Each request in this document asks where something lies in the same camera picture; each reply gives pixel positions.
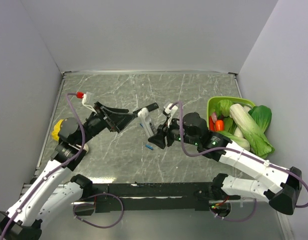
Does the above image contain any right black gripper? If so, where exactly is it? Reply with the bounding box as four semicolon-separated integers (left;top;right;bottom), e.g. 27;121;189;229
148;115;200;149

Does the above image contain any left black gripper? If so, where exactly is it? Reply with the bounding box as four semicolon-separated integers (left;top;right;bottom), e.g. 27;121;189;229
76;101;136;146

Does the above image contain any white remote control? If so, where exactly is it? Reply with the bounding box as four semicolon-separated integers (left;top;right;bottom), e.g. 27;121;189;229
137;107;157;138

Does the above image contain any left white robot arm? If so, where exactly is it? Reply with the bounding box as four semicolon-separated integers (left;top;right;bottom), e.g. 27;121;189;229
0;102;137;240

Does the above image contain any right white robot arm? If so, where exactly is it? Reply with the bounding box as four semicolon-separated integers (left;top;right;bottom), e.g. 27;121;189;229
143;112;302;215

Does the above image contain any blue battery lone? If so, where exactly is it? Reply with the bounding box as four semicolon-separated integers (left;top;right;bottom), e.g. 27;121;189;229
145;144;154;151

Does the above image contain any yellow cabbage toy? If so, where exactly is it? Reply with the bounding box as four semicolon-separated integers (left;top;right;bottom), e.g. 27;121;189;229
51;119;64;142

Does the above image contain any pink radish toy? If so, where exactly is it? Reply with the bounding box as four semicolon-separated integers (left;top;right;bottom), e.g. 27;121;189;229
211;112;218;123

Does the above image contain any orange carrot toy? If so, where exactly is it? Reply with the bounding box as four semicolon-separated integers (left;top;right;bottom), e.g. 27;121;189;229
215;120;224;132

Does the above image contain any green plastic basket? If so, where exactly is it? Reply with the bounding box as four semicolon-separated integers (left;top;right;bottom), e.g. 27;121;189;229
207;96;256;128

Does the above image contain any green cabbage toy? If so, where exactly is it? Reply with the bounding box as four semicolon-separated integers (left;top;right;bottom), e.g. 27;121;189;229
215;99;234;117

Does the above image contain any small bok choy toy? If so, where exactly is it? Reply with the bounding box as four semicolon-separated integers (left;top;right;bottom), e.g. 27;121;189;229
219;131;251;151

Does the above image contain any large bok choy toy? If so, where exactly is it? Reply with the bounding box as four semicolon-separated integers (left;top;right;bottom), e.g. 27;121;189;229
230;103;275;159

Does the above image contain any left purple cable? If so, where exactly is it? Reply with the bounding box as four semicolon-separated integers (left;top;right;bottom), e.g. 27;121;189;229
0;92;124;240

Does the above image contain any purple cable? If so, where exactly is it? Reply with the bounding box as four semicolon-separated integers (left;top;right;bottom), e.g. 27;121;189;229
168;101;308;222
0;92;124;240

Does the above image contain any black mounting base plate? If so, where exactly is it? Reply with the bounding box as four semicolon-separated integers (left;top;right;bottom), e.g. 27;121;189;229
75;182;240;213

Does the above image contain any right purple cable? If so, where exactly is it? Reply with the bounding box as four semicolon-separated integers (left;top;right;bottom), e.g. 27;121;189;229
168;101;308;222

